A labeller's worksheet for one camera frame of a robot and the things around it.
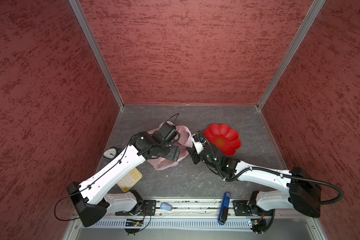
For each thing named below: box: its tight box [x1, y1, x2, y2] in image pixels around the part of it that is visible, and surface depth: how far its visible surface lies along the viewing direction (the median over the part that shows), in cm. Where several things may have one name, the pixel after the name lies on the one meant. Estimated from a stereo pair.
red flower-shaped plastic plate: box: [204, 124, 242, 156], surface depth 103 cm
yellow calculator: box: [117, 167, 143, 193], surface depth 83 cm
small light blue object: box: [160, 202, 173, 211], surface depth 75 cm
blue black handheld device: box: [217, 191, 231, 226], surface depth 75 cm
